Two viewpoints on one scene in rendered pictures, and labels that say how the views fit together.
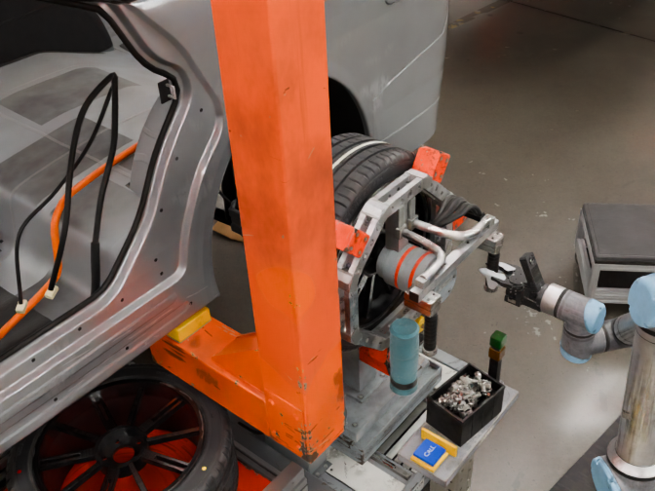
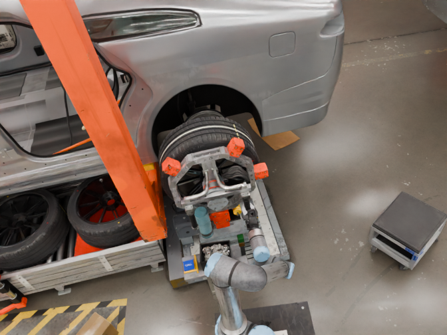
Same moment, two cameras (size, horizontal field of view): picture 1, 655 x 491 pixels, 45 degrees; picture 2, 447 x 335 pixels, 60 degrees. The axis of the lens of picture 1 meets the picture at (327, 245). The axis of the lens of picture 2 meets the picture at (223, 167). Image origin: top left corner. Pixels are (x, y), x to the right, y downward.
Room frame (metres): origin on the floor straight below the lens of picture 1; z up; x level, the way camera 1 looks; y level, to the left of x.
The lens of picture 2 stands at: (0.79, -1.46, 2.71)
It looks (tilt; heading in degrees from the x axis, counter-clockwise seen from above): 46 degrees down; 46
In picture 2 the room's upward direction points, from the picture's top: 11 degrees counter-clockwise
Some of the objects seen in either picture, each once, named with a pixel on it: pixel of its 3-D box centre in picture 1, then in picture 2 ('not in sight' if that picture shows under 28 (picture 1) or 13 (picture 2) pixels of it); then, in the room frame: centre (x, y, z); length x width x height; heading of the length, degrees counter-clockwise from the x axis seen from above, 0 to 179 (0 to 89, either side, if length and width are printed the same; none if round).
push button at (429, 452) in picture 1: (429, 453); (189, 265); (1.48, -0.26, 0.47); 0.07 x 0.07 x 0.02; 49
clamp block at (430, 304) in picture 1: (422, 299); (189, 206); (1.63, -0.25, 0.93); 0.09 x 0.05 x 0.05; 49
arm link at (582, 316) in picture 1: (580, 312); (259, 248); (1.68, -0.71, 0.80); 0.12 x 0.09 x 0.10; 49
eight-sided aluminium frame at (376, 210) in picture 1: (397, 262); (213, 183); (1.90, -0.21, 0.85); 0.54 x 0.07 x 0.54; 139
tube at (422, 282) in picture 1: (412, 245); (195, 181); (1.74, -0.23, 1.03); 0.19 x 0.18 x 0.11; 49
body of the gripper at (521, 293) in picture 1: (526, 290); (252, 224); (1.79, -0.59, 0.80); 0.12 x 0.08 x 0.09; 49
